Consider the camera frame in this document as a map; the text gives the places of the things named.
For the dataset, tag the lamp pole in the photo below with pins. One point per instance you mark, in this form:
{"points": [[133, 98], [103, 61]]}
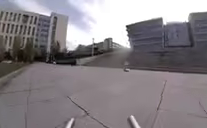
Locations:
{"points": [[93, 46]]}

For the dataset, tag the grey concrete slab plaza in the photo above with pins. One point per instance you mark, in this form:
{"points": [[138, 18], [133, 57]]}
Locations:
{"points": [[101, 93]]}

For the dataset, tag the large grey stepped building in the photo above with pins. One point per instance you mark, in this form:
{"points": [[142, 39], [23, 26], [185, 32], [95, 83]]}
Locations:
{"points": [[146, 33]]}

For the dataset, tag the grass lawn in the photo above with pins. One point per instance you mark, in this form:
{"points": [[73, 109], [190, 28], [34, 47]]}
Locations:
{"points": [[2, 68]]}

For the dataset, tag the low long building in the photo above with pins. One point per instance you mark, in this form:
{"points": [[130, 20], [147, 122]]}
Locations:
{"points": [[106, 45]]}

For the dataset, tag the pale low stair wall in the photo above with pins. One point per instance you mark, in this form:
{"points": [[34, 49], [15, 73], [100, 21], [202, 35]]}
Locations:
{"points": [[86, 60]]}

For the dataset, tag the wide grey stone stairs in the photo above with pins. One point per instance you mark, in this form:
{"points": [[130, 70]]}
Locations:
{"points": [[164, 60]]}

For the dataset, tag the tall white office building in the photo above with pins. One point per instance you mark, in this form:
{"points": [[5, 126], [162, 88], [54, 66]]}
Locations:
{"points": [[21, 30]]}

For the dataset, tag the grey stone kerb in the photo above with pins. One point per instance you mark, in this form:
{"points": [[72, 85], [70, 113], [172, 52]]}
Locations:
{"points": [[4, 79]]}

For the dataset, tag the row of trees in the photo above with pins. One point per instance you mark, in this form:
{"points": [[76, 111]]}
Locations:
{"points": [[27, 51]]}

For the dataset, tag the robot's own part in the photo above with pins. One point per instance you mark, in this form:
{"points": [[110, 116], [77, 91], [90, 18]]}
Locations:
{"points": [[134, 122], [69, 123]]}

